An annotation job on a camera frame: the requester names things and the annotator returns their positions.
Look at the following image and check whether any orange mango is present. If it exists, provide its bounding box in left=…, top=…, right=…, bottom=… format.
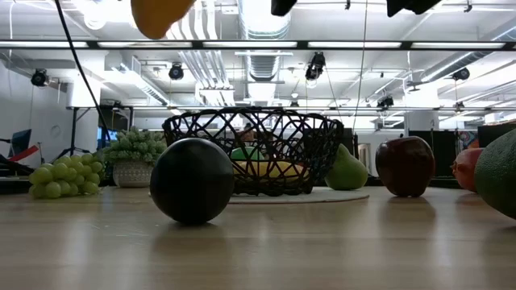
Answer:
left=130, top=0, right=198, bottom=40

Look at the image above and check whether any green apple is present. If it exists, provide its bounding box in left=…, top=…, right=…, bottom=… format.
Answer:
left=230, top=145, right=266, bottom=161

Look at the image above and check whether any red apple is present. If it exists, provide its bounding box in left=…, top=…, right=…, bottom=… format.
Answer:
left=375, top=135, right=437, bottom=198

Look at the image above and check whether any yellow banana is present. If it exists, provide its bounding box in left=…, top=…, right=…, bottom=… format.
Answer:
left=232, top=159, right=310, bottom=180

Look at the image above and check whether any red pomegranate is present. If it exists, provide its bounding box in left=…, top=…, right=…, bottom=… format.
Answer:
left=451, top=147, right=485, bottom=193

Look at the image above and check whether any green pear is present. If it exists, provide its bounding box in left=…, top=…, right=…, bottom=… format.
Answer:
left=324, top=143, right=369, bottom=192

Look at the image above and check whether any black wire basket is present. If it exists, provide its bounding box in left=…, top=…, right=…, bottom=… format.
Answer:
left=161, top=106, right=345, bottom=197

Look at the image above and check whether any green avocado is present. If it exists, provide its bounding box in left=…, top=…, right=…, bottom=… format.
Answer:
left=473, top=127, right=516, bottom=221

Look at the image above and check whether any dark plum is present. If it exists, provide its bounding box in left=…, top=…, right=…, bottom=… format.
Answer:
left=149, top=137, right=235, bottom=226

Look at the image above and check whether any green grape bunch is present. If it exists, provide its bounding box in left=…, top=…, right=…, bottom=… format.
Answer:
left=27, top=152, right=105, bottom=200

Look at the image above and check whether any person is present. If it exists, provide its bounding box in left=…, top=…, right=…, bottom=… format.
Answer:
left=237, top=123, right=259, bottom=147

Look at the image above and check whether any colourful patterned tapestry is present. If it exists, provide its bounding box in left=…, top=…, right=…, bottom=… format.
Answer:
left=457, top=130, right=481, bottom=151

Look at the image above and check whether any black partition panel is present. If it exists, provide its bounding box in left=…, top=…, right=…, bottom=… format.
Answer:
left=407, top=129, right=460, bottom=179

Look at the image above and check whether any large black monitor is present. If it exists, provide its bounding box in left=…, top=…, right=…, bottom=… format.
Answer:
left=477, top=122, right=516, bottom=148

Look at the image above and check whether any white round mat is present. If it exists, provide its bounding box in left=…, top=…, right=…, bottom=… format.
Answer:
left=227, top=186, right=370, bottom=205

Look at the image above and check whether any blue lit monitor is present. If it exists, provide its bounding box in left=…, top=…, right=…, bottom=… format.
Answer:
left=96, top=126, right=119, bottom=151

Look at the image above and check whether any green potted succulent plant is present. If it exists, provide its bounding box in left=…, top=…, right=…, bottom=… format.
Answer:
left=102, top=126, right=169, bottom=189

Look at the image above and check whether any black lighting stand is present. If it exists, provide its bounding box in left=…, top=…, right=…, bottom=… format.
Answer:
left=51, top=105, right=135, bottom=163

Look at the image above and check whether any silver air duct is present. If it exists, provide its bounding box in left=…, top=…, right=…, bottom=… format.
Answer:
left=237, top=0, right=292, bottom=82

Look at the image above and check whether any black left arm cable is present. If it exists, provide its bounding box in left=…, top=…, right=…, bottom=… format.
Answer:
left=54, top=0, right=112, bottom=143

